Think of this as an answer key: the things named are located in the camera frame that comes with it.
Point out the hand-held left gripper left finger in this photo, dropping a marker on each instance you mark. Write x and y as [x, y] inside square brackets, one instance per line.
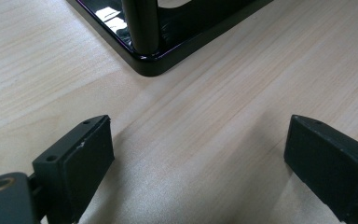
[80, 161]

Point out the red and black shoe rack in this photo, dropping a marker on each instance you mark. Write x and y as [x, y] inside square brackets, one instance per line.
[146, 37]

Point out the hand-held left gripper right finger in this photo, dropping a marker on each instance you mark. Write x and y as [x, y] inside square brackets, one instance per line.
[332, 168]

